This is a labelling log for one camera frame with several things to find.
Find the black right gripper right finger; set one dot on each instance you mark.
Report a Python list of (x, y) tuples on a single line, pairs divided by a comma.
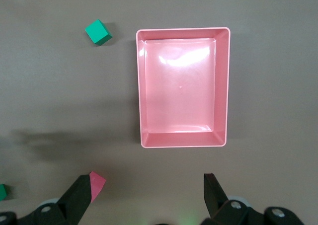
[(214, 197)]

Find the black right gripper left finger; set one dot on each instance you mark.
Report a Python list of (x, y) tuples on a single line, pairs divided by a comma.
[(74, 197)]

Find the pink foam cube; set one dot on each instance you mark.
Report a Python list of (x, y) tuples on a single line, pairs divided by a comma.
[(97, 185)]

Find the green foam cube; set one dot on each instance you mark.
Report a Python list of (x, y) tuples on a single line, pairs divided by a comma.
[(98, 32), (3, 192)]

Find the brown table cover cloth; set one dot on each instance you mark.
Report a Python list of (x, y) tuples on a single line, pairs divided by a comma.
[(62, 98)]

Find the pink plastic tray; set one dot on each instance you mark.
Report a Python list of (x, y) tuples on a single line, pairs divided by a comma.
[(180, 91)]

